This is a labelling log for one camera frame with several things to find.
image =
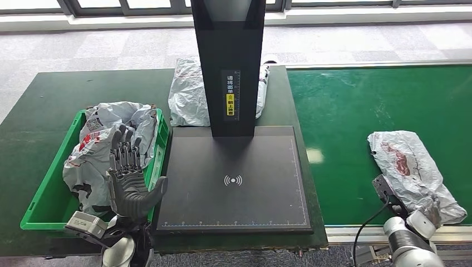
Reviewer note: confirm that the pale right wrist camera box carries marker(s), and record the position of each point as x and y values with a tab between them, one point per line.
385	191

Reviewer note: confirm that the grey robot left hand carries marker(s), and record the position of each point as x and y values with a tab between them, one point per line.
129	191

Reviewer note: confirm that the white conveyor roller end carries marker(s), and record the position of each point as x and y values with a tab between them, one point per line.
271	60

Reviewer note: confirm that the black yellow label strip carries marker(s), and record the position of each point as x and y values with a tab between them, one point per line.
230	107

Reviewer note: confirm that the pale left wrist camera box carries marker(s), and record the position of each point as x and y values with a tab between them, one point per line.
86	223

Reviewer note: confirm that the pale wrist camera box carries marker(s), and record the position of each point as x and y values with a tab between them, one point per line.
385	191
86	223

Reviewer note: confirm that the grey-blue parcel dark red print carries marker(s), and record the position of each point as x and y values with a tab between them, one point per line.
143	125

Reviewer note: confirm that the black window frame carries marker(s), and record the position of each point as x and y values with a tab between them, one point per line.
92	13

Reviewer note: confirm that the green conveyor belt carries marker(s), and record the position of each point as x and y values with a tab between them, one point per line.
350	110

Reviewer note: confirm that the black inbound scanner machine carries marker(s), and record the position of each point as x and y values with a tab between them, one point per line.
230	44

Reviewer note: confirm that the grey parcel smudged red print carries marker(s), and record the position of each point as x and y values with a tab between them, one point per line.
416	173

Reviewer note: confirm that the aluminium conveyor frame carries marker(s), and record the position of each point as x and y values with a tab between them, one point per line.
343	232

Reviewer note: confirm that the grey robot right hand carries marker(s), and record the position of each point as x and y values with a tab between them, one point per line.
433	213

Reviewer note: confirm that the white parcel with QR codes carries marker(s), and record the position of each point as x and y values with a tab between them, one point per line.
88	166

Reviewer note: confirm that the crumpled grey parcel bag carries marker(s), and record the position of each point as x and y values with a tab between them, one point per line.
188	96

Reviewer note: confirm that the green plastic crate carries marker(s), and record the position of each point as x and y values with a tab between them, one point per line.
48	199

